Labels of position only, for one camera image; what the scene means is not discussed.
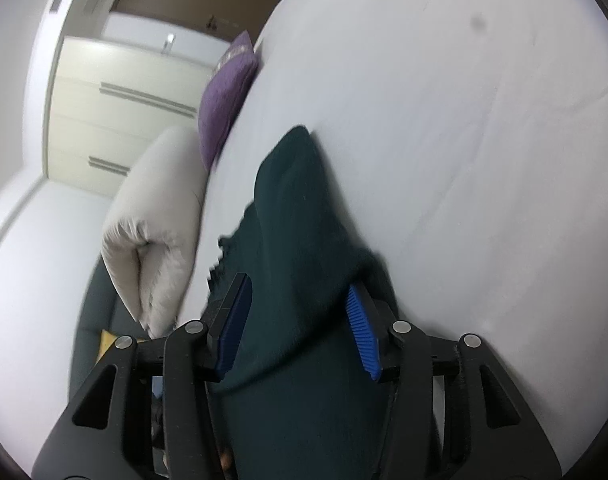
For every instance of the yellow cushion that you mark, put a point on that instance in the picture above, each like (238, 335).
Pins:
(106, 340)

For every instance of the cream wardrobe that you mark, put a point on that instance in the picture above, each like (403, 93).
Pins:
(109, 102)

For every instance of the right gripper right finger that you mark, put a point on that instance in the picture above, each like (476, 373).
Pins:
(371, 320)

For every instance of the purple cushion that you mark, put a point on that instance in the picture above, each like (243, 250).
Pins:
(224, 96)

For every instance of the dark teal headboard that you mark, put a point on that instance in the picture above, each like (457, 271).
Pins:
(101, 311)

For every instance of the beige folded duvet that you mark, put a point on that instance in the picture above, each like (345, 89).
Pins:
(150, 233)

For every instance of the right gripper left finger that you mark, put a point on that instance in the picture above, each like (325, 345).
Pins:
(225, 320)

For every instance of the dark green knit garment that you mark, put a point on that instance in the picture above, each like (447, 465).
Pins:
(297, 403)

